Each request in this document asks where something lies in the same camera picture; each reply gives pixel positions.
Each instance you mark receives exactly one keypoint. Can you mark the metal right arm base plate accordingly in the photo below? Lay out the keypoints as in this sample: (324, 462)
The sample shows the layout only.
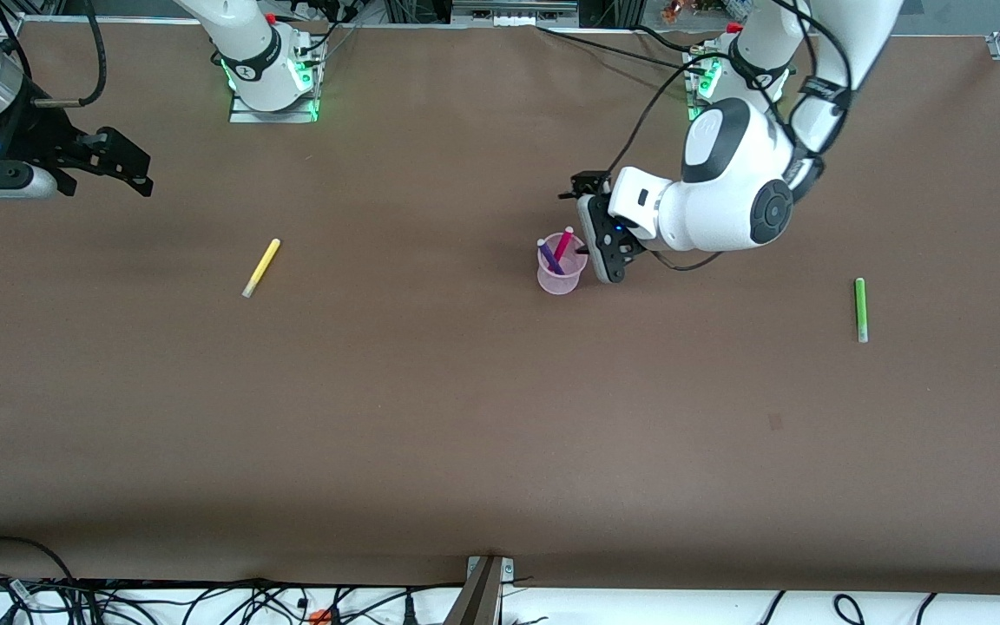
(274, 116)

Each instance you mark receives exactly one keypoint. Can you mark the pink highlighter pen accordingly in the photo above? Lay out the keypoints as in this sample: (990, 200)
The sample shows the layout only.
(562, 246)

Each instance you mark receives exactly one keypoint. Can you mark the yellow highlighter pen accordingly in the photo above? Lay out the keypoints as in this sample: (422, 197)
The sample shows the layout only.
(262, 266)

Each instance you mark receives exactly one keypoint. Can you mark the green highlighter pen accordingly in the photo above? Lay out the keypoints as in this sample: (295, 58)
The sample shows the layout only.
(860, 308)

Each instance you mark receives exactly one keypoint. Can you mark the brown support beam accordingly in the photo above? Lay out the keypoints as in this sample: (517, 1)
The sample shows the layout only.
(476, 599)

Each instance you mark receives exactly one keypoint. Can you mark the grey power strip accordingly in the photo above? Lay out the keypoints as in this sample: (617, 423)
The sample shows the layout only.
(513, 12)

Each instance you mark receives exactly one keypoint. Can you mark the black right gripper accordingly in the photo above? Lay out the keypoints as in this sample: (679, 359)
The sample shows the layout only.
(27, 139)

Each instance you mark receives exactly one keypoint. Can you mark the pink translucent pen holder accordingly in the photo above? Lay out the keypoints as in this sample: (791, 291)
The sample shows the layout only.
(562, 276)

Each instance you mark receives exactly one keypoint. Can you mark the aluminium frame corner bracket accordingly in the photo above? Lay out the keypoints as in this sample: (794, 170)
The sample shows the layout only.
(10, 26)

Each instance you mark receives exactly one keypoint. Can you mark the purple highlighter pen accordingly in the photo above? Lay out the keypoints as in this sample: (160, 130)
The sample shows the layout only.
(548, 256)

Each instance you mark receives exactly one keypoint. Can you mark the metal table edge bracket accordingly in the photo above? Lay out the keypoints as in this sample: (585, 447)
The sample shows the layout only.
(507, 569)

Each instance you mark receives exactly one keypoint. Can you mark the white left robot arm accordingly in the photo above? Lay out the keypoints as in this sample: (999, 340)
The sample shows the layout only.
(726, 200)

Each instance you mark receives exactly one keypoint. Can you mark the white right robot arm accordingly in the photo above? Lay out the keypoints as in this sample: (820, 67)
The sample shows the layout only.
(248, 43)

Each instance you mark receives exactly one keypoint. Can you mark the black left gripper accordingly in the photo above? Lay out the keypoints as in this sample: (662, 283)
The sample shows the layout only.
(588, 185)

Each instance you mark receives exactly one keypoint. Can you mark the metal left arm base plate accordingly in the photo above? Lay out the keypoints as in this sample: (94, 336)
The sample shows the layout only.
(693, 82)

